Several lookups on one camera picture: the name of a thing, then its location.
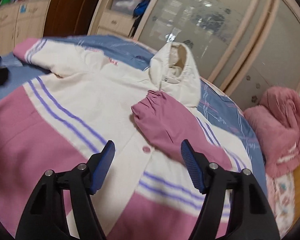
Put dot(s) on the dark brown wooden door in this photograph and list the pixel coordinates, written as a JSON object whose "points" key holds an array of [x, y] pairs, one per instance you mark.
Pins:
{"points": [[69, 17]]}

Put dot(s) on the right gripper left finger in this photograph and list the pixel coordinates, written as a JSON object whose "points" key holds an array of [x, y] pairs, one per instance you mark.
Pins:
{"points": [[44, 216]]}

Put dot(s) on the pink and white hooded jacket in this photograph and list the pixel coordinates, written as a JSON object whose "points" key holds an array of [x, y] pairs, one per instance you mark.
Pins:
{"points": [[59, 120]]}

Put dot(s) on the open wardrobe shelf unit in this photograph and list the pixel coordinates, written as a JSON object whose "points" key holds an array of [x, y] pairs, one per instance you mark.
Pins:
{"points": [[117, 17]]}

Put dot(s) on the light wood drawer cabinet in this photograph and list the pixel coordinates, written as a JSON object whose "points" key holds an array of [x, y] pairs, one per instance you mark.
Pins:
{"points": [[21, 20]]}

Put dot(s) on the floral mattress pad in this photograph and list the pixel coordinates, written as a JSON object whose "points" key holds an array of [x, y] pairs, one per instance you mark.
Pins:
{"points": [[281, 198]]}

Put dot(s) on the blue patterned bed sheet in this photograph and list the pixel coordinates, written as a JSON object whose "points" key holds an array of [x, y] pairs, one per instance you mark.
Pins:
{"points": [[216, 107]]}

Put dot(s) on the pink fluffy blanket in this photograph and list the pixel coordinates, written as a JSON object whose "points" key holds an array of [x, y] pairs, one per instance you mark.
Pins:
{"points": [[276, 123]]}

